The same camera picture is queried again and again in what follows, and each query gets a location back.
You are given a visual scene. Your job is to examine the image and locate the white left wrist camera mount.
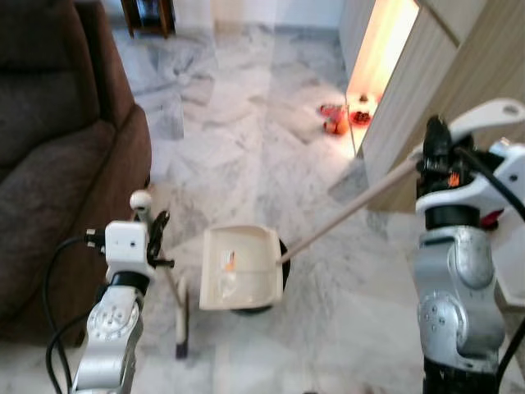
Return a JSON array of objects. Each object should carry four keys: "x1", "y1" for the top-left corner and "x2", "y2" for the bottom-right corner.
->
[{"x1": 103, "y1": 220, "x2": 158, "y2": 281}]

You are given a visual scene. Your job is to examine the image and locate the beige long handled dustpan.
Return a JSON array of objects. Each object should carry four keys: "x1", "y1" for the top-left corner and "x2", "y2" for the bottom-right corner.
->
[{"x1": 199, "y1": 98, "x2": 525, "y2": 312}]

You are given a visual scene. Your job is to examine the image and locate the wooden handled broom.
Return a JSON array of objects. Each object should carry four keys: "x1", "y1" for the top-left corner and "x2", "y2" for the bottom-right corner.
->
[{"x1": 130, "y1": 190, "x2": 192, "y2": 360}]

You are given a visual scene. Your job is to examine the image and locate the dark grey fabric sofa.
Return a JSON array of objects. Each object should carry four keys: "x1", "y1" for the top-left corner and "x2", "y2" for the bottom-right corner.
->
[{"x1": 0, "y1": 0, "x2": 153, "y2": 342}]

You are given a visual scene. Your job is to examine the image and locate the red jar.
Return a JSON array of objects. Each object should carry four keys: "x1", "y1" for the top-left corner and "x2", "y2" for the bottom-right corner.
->
[{"x1": 482, "y1": 209, "x2": 504, "y2": 230}]

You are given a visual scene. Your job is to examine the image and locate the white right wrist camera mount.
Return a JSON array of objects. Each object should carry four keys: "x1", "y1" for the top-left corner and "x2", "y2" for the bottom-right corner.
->
[{"x1": 413, "y1": 138, "x2": 525, "y2": 216}]

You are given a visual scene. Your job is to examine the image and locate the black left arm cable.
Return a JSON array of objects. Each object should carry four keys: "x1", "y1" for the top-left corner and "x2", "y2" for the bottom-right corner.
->
[{"x1": 42, "y1": 233, "x2": 108, "y2": 394}]

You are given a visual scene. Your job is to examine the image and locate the dark wooden shelf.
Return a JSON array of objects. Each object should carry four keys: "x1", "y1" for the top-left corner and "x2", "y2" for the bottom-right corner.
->
[{"x1": 121, "y1": 0, "x2": 176, "y2": 40}]

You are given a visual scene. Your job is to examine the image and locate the red round plate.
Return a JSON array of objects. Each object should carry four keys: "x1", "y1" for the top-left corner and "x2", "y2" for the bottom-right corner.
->
[{"x1": 321, "y1": 117, "x2": 350, "y2": 137}]

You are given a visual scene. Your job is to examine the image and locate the light wooden cabinet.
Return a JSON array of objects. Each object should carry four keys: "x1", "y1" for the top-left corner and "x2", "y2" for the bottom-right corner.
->
[{"x1": 340, "y1": 0, "x2": 525, "y2": 306}]

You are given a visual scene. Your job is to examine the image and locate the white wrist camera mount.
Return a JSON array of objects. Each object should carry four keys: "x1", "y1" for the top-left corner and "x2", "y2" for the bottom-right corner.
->
[
  {"x1": 103, "y1": 220, "x2": 158, "y2": 281},
  {"x1": 413, "y1": 138, "x2": 525, "y2": 216}
]

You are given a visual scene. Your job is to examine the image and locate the small red offering tray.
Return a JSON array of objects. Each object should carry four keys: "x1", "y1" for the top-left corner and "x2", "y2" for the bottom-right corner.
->
[{"x1": 349, "y1": 107, "x2": 375, "y2": 129}]

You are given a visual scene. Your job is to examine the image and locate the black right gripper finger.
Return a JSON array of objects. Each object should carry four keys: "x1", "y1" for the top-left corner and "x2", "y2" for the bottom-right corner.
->
[{"x1": 422, "y1": 115, "x2": 453, "y2": 162}]

